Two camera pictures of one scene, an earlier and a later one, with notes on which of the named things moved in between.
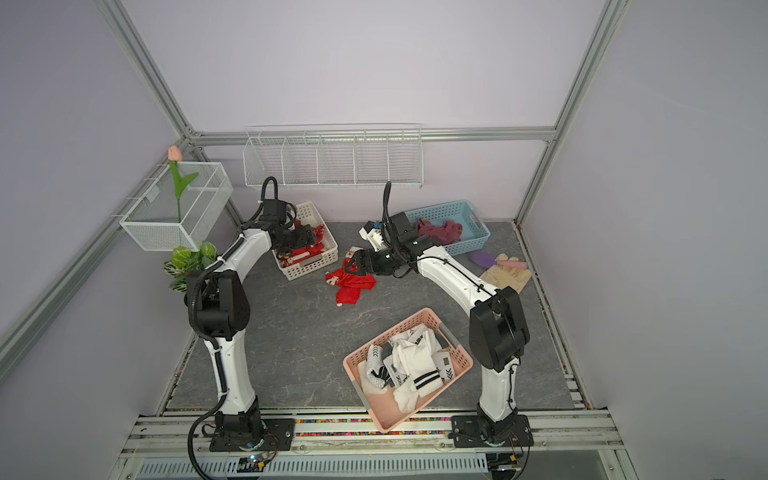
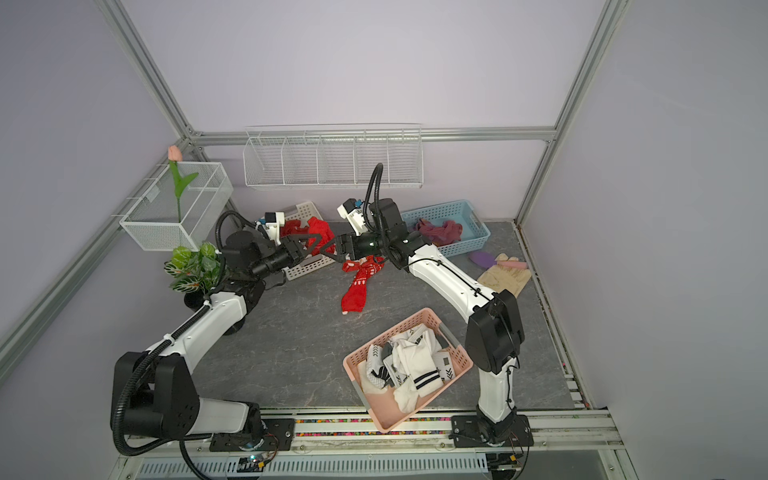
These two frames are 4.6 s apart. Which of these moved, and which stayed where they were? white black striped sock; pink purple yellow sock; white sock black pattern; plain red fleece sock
Moved: plain red fleece sock
Stayed: white black striped sock; pink purple yellow sock; white sock black pattern
